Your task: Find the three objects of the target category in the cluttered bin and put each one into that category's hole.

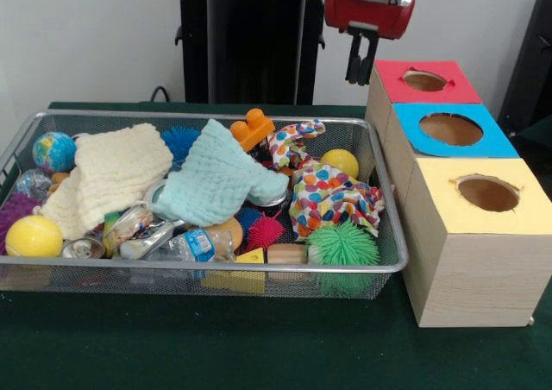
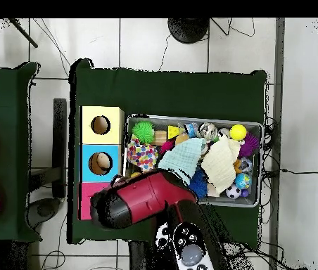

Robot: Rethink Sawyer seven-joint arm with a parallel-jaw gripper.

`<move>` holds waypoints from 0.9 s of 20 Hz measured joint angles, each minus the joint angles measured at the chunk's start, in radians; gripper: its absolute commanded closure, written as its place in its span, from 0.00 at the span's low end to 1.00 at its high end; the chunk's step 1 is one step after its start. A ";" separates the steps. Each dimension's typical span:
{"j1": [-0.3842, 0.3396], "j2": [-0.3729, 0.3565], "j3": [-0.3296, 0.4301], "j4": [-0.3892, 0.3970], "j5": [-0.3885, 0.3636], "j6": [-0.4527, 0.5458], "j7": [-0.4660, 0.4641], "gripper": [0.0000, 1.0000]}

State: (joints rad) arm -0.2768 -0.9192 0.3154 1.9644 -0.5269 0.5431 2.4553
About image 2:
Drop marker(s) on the polka dot cloth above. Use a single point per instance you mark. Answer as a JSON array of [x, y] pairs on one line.
[[142, 154]]

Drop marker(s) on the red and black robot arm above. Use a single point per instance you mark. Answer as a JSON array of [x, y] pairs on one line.
[[148, 197]]

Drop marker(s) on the wooden box with three holes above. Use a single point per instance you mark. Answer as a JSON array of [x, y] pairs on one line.
[[88, 126]]

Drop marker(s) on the light teal waffle cloth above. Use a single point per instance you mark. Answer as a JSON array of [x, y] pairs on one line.
[[181, 154]]

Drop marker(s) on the green spiky ball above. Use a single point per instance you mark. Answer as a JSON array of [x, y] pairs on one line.
[[143, 131]]

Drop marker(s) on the blue spiky ball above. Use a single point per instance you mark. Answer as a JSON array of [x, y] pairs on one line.
[[199, 185]]

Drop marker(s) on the cream waffle cloth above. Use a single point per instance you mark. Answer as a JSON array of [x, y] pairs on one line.
[[221, 166]]

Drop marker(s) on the large yellow ball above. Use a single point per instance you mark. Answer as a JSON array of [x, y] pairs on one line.
[[238, 132]]

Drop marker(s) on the small soccer ball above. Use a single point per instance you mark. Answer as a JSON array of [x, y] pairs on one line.
[[233, 192]]

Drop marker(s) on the blue globe ball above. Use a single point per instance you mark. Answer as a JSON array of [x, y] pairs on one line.
[[243, 180]]

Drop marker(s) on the purple spiky ball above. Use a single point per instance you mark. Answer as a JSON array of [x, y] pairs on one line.
[[251, 145]]

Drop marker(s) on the black panel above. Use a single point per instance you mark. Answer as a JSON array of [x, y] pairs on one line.
[[59, 146]]

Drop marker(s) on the black round base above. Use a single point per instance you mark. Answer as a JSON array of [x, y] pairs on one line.
[[189, 28]]

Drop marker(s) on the dark green side tablecloth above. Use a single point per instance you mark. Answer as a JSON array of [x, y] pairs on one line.
[[7, 112]]

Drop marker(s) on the black rod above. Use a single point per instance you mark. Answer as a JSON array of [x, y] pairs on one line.
[[23, 32]]

